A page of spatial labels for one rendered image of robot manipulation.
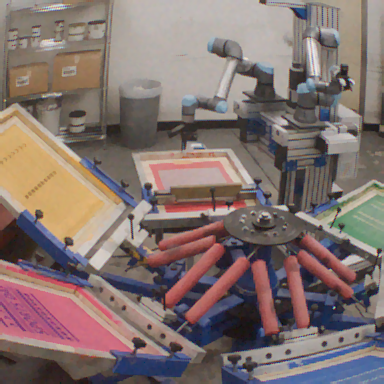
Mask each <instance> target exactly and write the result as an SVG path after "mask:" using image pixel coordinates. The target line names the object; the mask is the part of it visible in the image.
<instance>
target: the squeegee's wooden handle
mask: <svg viewBox="0 0 384 384"><path fill-rule="evenodd" d="M211 187H214V188H215V189H216V191H215V193H214V196H215V197H230V196H237V198H238V193H239V192H240V191H242V190H243V184H242V183H241V182H240V183H220V184H200V185H181V186H170V195H175V201H176V200H177V199H194V198H212V193H211V192H210V188H211Z"/></svg>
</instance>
